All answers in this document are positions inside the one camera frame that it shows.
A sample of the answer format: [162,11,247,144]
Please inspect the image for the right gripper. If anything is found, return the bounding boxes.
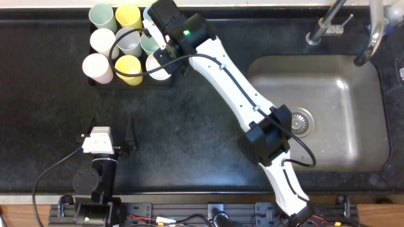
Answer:
[153,46,189,76]

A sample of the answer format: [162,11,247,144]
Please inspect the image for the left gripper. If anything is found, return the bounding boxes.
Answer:
[87,117,139,158]

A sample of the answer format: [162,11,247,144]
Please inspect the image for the white cup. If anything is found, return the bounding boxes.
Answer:
[145,52,173,81]
[89,28,121,61]

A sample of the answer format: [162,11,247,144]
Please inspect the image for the yellow cup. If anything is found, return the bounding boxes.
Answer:
[114,54,144,86]
[115,3,143,32]

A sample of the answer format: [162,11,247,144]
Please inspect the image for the green cup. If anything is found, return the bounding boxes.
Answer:
[140,32,162,57]
[88,3,118,33]

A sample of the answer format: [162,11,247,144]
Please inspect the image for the grey cup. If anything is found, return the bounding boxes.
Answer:
[115,27,143,59]

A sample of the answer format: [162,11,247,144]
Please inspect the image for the black tray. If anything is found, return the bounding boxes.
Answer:
[88,20,174,91]

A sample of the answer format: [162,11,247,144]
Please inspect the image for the pink cup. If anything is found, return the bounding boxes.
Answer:
[81,53,114,85]

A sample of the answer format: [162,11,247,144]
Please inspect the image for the steel sink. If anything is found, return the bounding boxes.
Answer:
[247,55,392,173]

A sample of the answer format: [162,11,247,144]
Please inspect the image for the steel tap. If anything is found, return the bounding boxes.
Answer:
[304,0,386,68]

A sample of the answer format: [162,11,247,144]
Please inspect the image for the blue soap bottle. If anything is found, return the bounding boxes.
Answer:
[365,3,404,36]

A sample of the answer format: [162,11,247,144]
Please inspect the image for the black round container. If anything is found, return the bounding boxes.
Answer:
[394,52,404,86]

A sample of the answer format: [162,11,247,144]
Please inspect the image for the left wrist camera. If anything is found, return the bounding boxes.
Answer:
[81,126,116,155]

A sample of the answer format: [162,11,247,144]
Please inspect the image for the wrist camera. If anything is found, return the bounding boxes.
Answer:
[81,126,116,155]
[142,19,168,50]

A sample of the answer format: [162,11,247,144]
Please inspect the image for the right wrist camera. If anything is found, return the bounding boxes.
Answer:
[142,19,168,50]

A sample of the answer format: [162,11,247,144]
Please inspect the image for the black cable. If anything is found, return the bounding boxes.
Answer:
[107,27,318,168]
[32,146,84,227]

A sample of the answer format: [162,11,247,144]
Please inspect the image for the mounting rail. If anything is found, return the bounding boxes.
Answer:
[49,195,360,227]

